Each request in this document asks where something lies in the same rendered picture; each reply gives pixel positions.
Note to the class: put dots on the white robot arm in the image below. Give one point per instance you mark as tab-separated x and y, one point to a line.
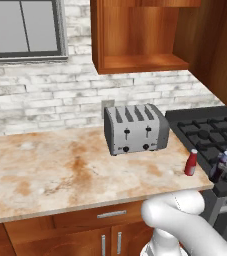
175	213

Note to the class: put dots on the black gas stove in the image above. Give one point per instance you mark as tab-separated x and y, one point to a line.
205	133

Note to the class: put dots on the tall wooden cabinet panel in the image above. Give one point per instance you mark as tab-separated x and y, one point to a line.
215	50

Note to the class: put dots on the narrow wooden cabinet door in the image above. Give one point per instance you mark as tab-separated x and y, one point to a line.
133	238

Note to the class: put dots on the wide wooden cabinet door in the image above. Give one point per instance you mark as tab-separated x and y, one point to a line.
61	243

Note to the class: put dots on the dark purple condiment bottle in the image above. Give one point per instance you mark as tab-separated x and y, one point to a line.
215	171

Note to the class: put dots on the red condiment bottle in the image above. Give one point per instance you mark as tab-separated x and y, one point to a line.
191	165

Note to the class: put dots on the silver four-slot toaster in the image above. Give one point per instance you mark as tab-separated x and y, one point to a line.
135	131

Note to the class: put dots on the wooden drawer front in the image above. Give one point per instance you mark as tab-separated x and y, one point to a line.
78	218

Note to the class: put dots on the grey framed window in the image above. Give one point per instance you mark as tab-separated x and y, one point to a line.
25	28

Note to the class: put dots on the open wooden wall cabinet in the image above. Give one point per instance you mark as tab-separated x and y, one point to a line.
135	36

